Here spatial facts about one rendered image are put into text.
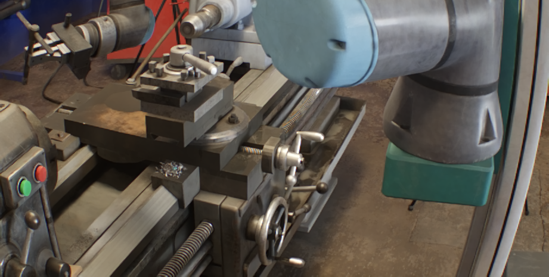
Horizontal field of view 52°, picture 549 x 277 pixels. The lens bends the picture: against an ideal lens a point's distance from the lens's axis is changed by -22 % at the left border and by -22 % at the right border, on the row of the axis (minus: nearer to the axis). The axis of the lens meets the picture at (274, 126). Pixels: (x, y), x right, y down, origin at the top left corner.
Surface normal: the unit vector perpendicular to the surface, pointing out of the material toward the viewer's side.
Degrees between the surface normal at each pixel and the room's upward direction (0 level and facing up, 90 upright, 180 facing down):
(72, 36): 18
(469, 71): 91
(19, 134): 45
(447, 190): 90
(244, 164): 0
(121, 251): 36
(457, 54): 119
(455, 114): 70
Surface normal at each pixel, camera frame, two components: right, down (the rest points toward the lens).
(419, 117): -0.64, -0.04
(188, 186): 0.94, 0.17
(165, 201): 0.58, -0.64
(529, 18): -0.26, 0.40
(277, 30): -0.82, 0.26
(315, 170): 0.03, -0.90
